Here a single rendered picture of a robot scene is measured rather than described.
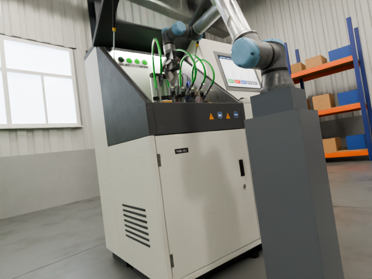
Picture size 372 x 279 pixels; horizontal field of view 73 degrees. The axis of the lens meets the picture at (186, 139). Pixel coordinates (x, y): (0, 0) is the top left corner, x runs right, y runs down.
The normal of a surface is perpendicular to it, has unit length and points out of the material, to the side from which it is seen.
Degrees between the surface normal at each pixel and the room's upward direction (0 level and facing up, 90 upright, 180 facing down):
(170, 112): 90
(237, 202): 90
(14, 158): 90
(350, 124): 90
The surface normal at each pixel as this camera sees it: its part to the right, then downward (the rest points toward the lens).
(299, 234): -0.69, 0.06
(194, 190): 0.59, -0.11
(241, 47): -0.78, 0.20
